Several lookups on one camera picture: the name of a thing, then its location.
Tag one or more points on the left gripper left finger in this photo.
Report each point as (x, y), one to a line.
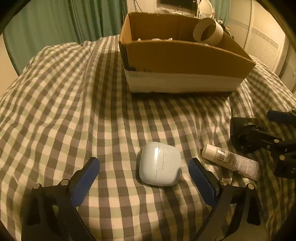
(82, 180)

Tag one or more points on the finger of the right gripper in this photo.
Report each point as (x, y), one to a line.
(286, 117)
(270, 142)

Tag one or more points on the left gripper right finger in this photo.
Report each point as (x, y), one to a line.
(205, 181)

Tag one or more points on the light blue earbuds case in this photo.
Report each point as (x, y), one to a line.
(160, 164)

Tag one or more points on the cardboard tape roll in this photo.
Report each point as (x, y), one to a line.
(208, 31)

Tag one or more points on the white tube with barcode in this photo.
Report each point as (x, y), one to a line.
(234, 162)

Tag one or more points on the louvered closet door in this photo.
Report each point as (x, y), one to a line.
(258, 33)

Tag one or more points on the green curtain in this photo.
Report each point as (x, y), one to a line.
(44, 23)
(221, 8)

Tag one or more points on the brown cardboard box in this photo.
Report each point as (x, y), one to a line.
(182, 65)

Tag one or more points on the white oval mirror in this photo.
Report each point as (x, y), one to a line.
(205, 9)

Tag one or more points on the wall mounted television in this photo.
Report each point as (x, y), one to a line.
(188, 4)

